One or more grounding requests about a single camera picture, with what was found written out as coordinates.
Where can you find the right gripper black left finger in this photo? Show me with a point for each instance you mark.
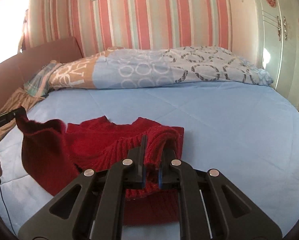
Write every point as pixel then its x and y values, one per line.
pixel 92 205

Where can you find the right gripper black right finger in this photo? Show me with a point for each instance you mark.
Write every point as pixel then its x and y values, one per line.
pixel 211 206

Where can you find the red knit sweater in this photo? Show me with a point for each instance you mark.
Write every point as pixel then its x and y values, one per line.
pixel 55 153

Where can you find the pink padded headboard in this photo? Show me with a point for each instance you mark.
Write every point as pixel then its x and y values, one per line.
pixel 17 70

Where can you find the light blue quilted bedspread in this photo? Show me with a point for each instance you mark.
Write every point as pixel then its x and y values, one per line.
pixel 249 133

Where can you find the patterned folded duvet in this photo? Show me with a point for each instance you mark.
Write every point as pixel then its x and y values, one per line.
pixel 119 68

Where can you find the white wardrobe with decals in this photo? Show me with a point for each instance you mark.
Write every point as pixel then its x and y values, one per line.
pixel 279 23

